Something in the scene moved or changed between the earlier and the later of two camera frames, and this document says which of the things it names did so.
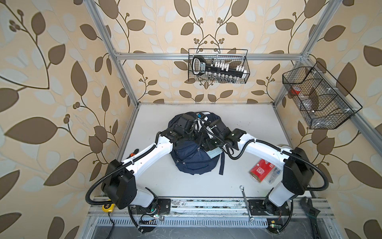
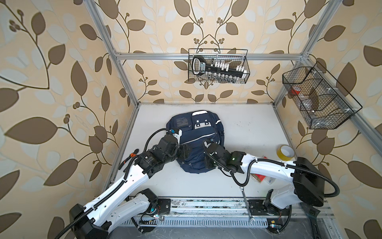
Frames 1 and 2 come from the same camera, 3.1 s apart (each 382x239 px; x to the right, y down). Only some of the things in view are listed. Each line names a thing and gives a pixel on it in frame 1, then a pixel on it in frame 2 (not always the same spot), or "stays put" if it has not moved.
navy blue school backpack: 189,154 stays put
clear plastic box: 273,175 stays put
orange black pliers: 135,152 stays put
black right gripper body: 212,142 to 210,162
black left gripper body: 192,135 to 182,155
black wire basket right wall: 319,98 stays put
